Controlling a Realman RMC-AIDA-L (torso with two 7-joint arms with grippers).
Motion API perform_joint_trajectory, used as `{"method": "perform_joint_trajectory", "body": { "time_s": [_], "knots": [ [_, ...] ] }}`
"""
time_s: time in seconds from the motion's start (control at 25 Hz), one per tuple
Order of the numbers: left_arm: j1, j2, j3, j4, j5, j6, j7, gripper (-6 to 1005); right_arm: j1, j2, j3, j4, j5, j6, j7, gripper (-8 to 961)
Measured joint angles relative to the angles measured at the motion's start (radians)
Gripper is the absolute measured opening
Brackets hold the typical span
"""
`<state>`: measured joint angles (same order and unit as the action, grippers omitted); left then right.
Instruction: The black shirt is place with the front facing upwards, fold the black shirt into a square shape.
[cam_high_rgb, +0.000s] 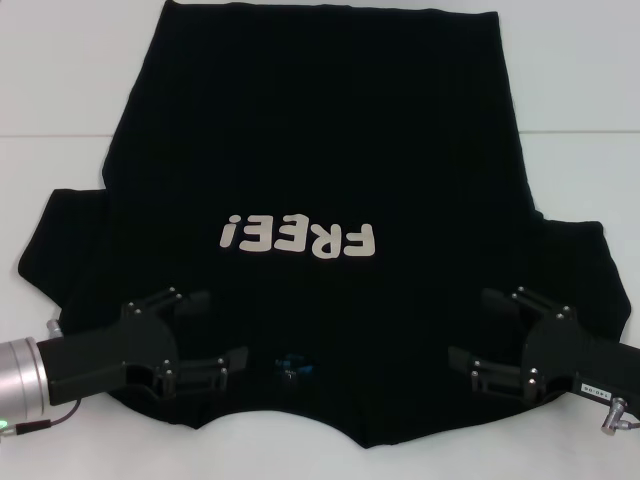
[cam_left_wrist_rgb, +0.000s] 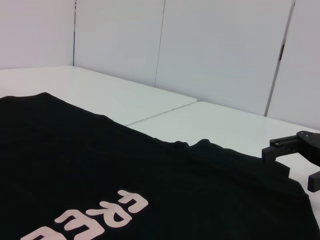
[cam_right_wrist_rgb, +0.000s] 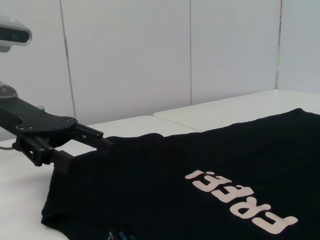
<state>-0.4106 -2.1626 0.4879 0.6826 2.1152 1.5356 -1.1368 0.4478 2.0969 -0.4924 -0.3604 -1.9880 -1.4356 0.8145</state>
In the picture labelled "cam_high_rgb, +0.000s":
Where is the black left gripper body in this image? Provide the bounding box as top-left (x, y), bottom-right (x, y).
top-left (39, 303), bottom-right (181, 407)

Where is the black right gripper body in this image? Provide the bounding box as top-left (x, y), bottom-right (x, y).
top-left (519, 307), bottom-right (640, 406)

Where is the black shirt with FREE print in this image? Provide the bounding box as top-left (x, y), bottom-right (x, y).
top-left (14, 0), bottom-right (632, 451)

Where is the red left gripper cable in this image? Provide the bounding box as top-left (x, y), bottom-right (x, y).
top-left (0, 397), bottom-right (85, 441)

